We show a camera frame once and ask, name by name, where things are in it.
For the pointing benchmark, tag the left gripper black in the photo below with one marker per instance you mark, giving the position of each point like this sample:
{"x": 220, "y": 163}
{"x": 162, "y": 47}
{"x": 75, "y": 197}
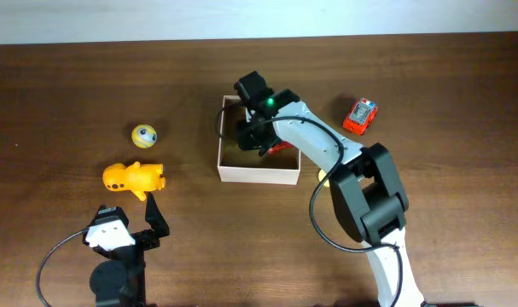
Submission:
{"x": 159, "y": 224}

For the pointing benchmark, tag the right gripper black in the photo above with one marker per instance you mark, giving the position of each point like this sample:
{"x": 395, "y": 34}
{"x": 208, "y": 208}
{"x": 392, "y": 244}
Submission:
{"x": 244, "y": 141}

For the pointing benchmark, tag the red toy fire truck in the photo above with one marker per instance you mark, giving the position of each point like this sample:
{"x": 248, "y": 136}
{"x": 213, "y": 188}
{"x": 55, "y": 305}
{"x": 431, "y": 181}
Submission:
{"x": 280, "y": 147}

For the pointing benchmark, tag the red toy police car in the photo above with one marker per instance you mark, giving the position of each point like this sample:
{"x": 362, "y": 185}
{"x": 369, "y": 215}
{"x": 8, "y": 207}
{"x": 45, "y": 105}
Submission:
{"x": 360, "y": 117}

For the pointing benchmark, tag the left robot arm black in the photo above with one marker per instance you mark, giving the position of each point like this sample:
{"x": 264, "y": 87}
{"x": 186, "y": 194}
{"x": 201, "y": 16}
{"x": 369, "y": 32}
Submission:
{"x": 120, "y": 279}

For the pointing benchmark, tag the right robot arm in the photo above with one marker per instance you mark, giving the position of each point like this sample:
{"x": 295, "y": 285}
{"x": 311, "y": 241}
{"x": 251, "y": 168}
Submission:
{"x": 368, "y": 195}

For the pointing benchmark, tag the white cardboard box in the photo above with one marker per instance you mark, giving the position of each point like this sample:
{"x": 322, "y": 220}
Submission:
{"x": 235, "y": 165}

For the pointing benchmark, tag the orange toy dog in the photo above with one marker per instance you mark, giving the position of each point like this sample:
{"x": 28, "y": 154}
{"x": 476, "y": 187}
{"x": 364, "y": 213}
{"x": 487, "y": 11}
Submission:
{"x": 137, "y": 178}

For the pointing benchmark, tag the yellow wooden rattle drum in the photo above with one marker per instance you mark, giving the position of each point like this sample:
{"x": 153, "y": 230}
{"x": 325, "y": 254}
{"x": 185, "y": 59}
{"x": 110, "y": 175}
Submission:
{"x": 321, "y": 175}

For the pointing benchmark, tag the yellow face ball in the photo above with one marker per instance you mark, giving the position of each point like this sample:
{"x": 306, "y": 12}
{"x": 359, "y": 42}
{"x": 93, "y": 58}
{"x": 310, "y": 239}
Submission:
{"x": 144, "y": 136}

